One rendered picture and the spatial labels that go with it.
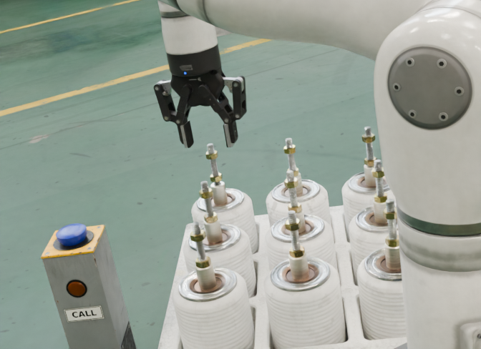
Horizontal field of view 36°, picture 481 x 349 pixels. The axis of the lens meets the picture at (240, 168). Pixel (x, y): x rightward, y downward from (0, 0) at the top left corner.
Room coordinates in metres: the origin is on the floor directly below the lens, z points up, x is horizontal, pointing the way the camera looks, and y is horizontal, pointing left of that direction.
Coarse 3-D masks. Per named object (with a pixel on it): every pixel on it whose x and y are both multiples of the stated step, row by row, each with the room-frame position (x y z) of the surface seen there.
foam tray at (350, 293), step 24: (264, 216) 1.10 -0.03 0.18; (336, 216) 1.06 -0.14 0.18; (264, 240) 1.02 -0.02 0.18; (336, 240) 0.98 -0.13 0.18; (264, 264) 0.95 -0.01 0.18; (168, 312) 0.87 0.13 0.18; (264, 312) 0.83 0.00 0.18; (360, 312) 0.83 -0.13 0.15; (168, 336) 0.81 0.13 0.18; (264, 336) 0.78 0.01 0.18; (360, 336) 0.75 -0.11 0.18
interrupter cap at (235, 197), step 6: (228, 192) 1.06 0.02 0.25; (234, 192) 1.06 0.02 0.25; (240, 192) 1.05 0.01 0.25; (210, 198) 1.06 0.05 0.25; (228, 198) 1.05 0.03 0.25; (234, 198) 1.04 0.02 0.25; (240, 198) 1.03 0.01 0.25; (198, 204) 1.04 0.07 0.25; (204, 204) 1.04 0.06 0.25; (222, 204) 1.03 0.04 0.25; (228, 204) 1.02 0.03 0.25; (234, 204) 1.02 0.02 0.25; (240, 204) 1.02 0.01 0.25; (204, 210) 1.02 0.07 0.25; (216, 210) 1.01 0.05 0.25; (222, 210) 1.00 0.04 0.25
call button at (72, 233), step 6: (66, 228) 0.88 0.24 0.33; (72, 228) 0.87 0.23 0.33; (78, 228) 0.87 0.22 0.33; (84, 228) 0.87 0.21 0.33; (60, 234) 0.86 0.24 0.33; (66, 234) 0.86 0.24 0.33; (72, 234) 0.86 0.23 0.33; (78, 234) 0.86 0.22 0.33; (84, 234) 0.86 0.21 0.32; (60, 240) 0.85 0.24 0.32; (66, 240) 0.85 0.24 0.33; (72, 240) 0.85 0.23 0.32; (78, 240) 0.86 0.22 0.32
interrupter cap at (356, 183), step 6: (360, 174) 1.05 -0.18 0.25; (354, 180) 1.03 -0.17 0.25; (360, 180) 1.03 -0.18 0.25; (384, 180) 1.01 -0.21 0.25; (348, 186) 1.02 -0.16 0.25; (354, 186) 1.01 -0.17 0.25; (360, 186) 1.01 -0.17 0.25; (366, 186) 1.01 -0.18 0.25; (372, 186) 1.00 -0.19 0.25; (384, 186) 0.99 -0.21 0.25; (360, 192) 0.99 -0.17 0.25; (366, 192) 0.98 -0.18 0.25; (372, 192) 0.98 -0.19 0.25
